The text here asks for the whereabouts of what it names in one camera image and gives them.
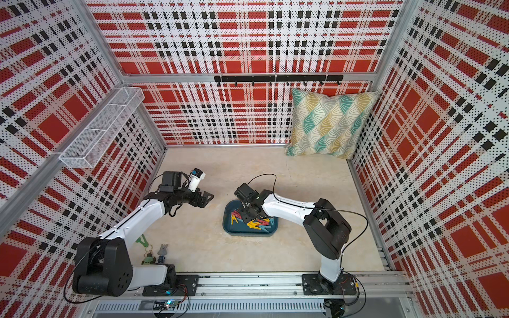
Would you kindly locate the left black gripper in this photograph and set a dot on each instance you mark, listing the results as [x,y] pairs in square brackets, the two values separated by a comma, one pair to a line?
[203,202]

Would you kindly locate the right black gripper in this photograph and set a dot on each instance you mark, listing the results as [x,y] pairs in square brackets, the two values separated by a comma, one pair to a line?
[246,218]

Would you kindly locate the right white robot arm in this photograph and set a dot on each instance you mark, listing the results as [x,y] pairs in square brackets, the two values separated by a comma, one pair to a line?
[327,229]

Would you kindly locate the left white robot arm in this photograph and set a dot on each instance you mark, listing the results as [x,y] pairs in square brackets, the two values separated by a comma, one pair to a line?
[103,266]

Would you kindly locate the teal plastic storage tray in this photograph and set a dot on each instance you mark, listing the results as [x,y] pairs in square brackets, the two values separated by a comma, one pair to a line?
[241,229]

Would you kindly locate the yellow clothespin in tray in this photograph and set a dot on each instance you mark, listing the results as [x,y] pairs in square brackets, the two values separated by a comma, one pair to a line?
[256,224]

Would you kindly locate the pink clothespin in tray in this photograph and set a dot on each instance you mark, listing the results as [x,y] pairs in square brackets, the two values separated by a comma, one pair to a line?
[235,217]

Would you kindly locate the grey rabbit figurine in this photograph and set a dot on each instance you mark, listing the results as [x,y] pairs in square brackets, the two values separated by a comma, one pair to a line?
[162,253]

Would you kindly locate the green circuit board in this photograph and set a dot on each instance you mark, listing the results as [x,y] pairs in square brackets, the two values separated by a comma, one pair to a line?
[165,305]

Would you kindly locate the patterned green yellow pillow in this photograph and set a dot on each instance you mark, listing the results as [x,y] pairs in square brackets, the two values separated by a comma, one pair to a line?
[328,125]

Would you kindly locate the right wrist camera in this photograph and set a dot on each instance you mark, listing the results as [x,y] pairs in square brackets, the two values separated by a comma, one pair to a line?
[245,193]

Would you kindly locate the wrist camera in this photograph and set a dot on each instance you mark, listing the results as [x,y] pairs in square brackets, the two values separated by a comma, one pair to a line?
[245,193]
[170,182]

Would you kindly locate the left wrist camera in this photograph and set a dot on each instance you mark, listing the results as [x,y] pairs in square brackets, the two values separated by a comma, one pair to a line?
[170,182]

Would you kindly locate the green toy keychain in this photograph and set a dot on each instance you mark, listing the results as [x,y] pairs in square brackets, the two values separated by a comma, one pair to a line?
[149,258]

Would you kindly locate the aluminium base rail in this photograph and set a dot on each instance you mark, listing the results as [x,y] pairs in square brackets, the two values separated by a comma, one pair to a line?
[270,294]

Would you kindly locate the white wire mesh shelf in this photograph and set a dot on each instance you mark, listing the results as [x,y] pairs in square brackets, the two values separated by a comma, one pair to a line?
[86,150]

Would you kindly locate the black hook rail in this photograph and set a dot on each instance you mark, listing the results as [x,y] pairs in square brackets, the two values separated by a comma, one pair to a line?
[279,78]

